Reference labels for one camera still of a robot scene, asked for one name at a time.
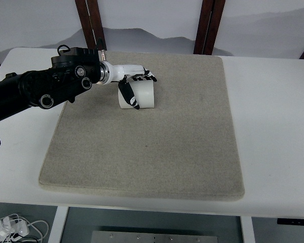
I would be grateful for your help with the black table control panel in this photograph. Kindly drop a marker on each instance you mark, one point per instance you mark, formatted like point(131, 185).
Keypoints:
point(294, 221)

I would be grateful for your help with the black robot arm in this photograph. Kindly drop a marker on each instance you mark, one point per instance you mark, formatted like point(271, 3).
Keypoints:
point(40, 83)

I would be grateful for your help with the white table leg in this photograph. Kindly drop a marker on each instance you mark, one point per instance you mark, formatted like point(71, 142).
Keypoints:
point(247, 230)
point(57, 225)

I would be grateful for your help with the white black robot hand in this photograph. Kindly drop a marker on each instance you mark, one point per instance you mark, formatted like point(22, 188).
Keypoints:
point(124, 71)

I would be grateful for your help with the white power adapter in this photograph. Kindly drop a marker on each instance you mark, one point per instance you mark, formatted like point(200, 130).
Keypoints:
point(10, 226)

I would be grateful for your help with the grey beige felt mat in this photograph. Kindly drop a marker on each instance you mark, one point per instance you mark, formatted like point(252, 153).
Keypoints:
point(147, 152)

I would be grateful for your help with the white ribbed cup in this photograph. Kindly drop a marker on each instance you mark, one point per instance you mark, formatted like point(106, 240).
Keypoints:
point(147, 93)

